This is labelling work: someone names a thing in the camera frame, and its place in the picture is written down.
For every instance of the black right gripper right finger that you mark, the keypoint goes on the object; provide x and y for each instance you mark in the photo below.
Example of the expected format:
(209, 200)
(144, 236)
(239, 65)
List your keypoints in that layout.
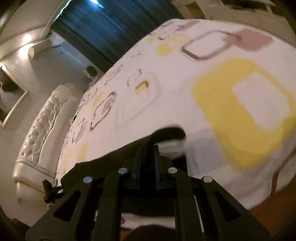
(203, 209)

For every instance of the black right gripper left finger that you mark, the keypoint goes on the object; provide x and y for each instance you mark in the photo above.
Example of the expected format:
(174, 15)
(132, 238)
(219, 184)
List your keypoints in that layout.
(88, 198)

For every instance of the black pants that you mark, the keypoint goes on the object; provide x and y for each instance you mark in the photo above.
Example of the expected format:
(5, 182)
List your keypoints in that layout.
(143, 198)

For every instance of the white tufted headboard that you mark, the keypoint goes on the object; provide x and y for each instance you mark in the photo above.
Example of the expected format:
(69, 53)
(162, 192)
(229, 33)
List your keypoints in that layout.
(39, 154)

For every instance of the white patterned bed cover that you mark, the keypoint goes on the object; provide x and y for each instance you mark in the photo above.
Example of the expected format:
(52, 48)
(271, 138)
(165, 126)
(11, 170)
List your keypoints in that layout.
(230, 87)

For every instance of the round black speaker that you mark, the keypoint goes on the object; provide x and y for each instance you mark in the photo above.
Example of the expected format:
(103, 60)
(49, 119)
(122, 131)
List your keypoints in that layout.
(91, 71)

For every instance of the white air conditioner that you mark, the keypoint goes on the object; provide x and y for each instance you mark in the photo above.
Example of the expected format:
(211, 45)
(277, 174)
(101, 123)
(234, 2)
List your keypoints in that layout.
(39, 47)

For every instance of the dark blue curtain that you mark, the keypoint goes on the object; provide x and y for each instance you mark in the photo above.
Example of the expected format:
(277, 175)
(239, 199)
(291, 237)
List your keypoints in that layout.
(103, 31)

